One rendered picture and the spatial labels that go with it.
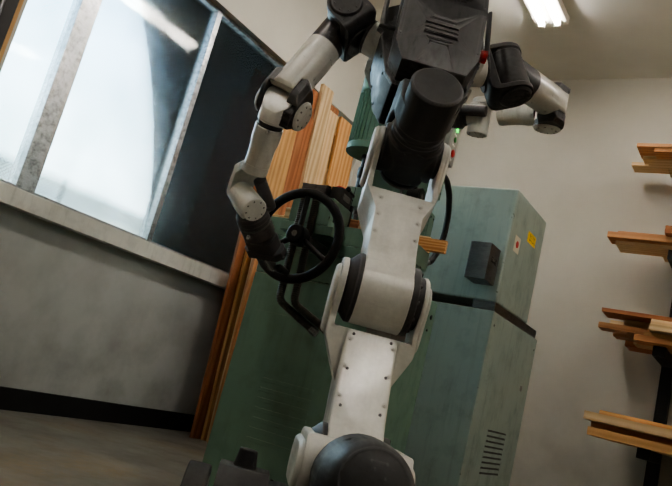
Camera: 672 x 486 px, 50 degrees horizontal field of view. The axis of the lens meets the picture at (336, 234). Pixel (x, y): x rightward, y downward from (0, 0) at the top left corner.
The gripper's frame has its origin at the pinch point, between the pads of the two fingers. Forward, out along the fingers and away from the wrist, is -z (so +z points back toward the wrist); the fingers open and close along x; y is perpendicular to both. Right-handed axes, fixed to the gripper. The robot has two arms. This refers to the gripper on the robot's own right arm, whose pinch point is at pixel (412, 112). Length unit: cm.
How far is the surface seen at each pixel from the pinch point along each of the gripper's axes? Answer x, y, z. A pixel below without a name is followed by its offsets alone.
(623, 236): -158, 86, 56
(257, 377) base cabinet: 63, 73, -25
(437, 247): 20.0, 38.6, 17.1
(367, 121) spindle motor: 4.7, 3.3, -14.3
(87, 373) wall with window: 23, 123, -146
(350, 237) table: 35.4, 33.7, -5.8
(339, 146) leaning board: -173, 55, -118
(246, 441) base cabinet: 73, 89, -22
